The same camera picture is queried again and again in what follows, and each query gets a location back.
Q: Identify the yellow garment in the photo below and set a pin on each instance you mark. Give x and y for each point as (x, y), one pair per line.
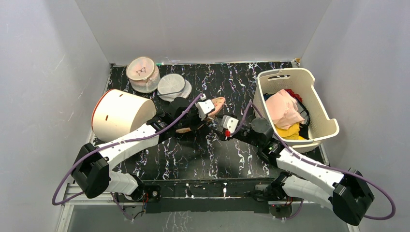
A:
(292, 133)

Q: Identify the dark blue garment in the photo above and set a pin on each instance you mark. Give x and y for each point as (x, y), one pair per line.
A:
(267, 96)

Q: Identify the cream cylindrical bin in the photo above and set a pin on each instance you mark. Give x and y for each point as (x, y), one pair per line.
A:
(118, 113)

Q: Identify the cream plastic laundry basket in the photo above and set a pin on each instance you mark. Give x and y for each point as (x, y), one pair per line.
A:
(301, 81)

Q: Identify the white round mesh laundry bag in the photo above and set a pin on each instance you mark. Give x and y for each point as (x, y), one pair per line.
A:
(172, 86)

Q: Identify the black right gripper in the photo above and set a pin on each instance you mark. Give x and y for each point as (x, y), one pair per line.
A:
(222, 132)

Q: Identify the peach patterned mesh laundry bag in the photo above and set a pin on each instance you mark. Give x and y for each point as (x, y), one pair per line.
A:
(218, 105)

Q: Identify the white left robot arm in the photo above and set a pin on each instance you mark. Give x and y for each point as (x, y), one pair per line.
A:
(93, 167)

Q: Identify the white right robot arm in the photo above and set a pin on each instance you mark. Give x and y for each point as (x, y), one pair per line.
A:
(344, 192)

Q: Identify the grey black garment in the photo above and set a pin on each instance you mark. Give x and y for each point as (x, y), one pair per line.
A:
(303, 126)

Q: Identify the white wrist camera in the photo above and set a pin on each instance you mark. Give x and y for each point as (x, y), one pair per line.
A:
(204, 106)
(226, 126)

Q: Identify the pink garment in basket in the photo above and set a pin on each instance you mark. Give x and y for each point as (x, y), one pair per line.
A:
(283, 110)

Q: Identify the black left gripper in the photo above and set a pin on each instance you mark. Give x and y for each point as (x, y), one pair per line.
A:
(199, 122)

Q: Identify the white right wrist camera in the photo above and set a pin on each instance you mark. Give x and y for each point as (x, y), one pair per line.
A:
(226, 126)

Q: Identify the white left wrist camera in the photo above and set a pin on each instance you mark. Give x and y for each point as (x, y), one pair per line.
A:
(204, 106)

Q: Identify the red lace garment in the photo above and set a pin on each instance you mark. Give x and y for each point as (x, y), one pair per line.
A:
(294, 95)

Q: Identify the pink round mesh laundry bag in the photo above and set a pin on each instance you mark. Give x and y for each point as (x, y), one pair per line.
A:
(143, 75)

